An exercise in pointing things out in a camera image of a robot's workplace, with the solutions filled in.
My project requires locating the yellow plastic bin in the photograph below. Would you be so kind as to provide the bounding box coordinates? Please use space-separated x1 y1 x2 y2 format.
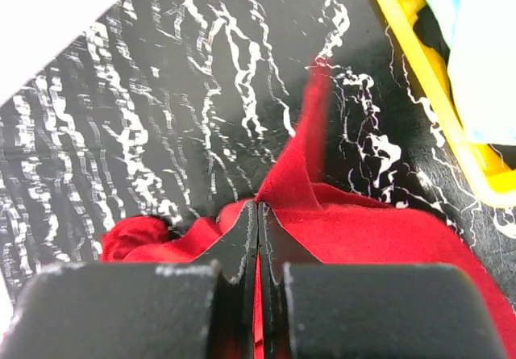
376 0 515 208

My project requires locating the turquoise t shirt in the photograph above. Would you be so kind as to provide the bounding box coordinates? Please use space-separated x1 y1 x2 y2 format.
425 0 515 145

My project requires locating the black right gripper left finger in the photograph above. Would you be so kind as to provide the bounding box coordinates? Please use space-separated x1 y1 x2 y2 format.
193 201 258 358

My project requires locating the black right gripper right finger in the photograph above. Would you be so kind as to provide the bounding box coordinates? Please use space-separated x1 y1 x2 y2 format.
258 202 321 358

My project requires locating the dark red polo shirt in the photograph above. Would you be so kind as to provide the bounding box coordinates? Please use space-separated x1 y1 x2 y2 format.
102 61 515 357

